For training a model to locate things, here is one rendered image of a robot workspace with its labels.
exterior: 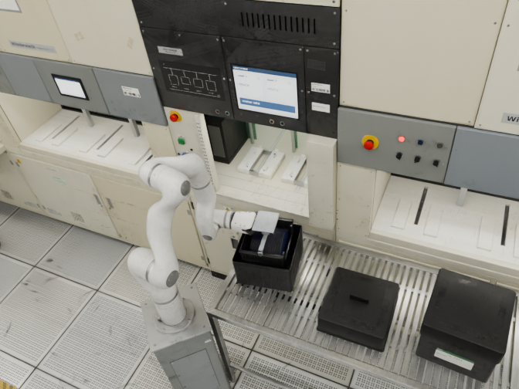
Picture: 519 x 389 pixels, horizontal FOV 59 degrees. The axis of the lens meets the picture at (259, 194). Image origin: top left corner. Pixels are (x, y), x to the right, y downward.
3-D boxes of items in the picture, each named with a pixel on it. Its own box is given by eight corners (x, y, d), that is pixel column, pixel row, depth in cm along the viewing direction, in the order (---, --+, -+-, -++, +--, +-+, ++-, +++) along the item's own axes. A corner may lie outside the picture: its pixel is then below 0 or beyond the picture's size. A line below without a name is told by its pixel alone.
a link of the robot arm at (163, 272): (154, 271, 199) (182, 287, 191) (133, 280, 189) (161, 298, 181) (167, 160, 182) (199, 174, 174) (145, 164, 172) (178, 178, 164)
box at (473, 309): (412, 355, 190) (422, 323, 172) (430, 300, 207) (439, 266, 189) (487, 386, 178) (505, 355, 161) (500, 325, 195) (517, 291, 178)
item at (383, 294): (315, 329, 202) (315, 314, 193) (335, 277, 221) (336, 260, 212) (383, 353, 192) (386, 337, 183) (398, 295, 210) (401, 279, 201)
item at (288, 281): (251, 239, 243) (247, 217, 231) (303, 247, 236) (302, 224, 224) (235, 283, 224) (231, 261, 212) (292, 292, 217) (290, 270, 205)
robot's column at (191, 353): (186, 417, 255) (150, 353, 202) (175, 372, 275) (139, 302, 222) (234, 397, 260) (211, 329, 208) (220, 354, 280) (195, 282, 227)
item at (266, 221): (257, 241, 240) (250, 199, 218) (296, 247, 235) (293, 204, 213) (244, 280, 224) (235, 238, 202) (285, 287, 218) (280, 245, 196)
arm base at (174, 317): (158, 339, 206) (147, 318, 194) (150, 306, 220) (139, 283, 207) (198, 324, 210) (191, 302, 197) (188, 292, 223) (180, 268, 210)
